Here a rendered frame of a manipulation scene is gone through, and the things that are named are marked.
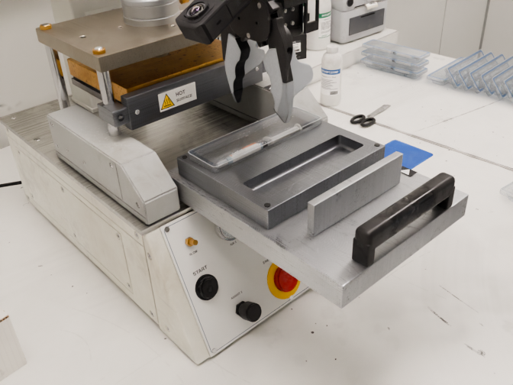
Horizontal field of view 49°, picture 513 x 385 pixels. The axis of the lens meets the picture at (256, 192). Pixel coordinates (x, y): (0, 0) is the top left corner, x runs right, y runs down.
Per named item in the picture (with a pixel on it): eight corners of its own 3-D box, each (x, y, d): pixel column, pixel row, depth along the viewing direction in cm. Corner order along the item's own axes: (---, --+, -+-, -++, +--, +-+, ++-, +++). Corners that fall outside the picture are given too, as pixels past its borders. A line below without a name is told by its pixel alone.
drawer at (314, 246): (167, 197, 73) (159, 144, 69) (288, 140, 85) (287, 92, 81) (341, 315, 54) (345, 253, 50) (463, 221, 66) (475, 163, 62)
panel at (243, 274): (209, 357, 73) (159, 227, 69) (357, 253, 89) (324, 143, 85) (217, 360, 71) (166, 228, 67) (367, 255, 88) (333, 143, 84)
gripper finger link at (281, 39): (302, 79, 63) (283, -2, 60) (292, 82, 62) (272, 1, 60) (275, 82, 67) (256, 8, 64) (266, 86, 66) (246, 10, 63)
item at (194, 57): (72, 84, 84) (57, 21, 79) (190, 47, 96) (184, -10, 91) (132, 118, 73) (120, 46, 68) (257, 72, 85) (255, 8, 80)
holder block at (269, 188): (179, 174, 70) (175, 156, 69) (291, 123, 81) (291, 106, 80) (268, 230, 60) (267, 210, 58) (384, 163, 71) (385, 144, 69)
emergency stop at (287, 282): (275, 296, 80) (266, 270, 79) (295, 283, 82) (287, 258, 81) (282, 297, 79) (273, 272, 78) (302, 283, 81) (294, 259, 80)
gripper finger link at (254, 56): (265, 92, 76) (281, 33, 69) (231, 105, 72) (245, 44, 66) (250, 79, 77) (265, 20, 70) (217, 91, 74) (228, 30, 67)
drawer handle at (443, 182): (350, 259, 55) (353, 226, 53) (437, 199, 63) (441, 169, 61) (366, 269, 54) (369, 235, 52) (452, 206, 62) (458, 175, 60)
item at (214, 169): (215, 184, 66) (214, 168, 65) (188, 167, 69) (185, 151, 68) (323, 132, 76) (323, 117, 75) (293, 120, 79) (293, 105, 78)
